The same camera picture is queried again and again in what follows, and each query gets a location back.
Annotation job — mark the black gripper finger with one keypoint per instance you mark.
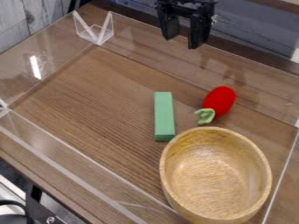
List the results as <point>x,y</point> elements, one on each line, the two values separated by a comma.
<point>200,29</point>
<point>169,24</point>

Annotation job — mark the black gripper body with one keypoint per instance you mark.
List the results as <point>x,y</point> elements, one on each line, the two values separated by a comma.
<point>172,9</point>

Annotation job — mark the red plush strawberry toy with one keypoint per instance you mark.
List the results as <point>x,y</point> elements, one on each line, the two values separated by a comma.
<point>217,104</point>

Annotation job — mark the green rectangular block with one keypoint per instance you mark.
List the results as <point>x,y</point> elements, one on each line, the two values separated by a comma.
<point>164,116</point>

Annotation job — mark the wooden oval bowl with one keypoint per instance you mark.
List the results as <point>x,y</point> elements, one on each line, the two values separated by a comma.
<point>216,176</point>

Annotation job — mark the clear acrylic corner bracket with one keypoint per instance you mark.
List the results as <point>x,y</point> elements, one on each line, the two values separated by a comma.
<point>98,34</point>

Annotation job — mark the clear acrylic tray wall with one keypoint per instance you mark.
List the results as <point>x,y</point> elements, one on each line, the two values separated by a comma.
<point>88,187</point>

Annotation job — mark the black metal frame base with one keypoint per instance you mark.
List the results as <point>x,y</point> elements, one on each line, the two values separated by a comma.
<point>35,212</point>

